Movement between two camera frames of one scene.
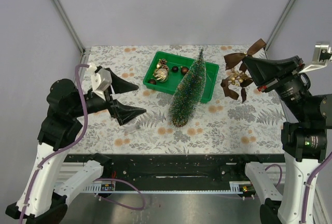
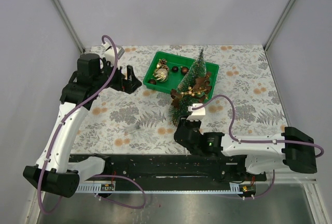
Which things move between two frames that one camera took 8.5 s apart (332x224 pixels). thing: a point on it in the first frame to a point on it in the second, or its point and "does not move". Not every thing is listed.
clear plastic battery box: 130,128 does not move
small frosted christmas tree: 189,93 does not move
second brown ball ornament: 184,70 does not move
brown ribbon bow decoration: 240,77 to 203,86
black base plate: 150,169 does not move
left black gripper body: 108,99 to 119,83
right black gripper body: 286,69 to 194,125
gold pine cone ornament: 162,61 does not move
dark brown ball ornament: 175,69 does not move
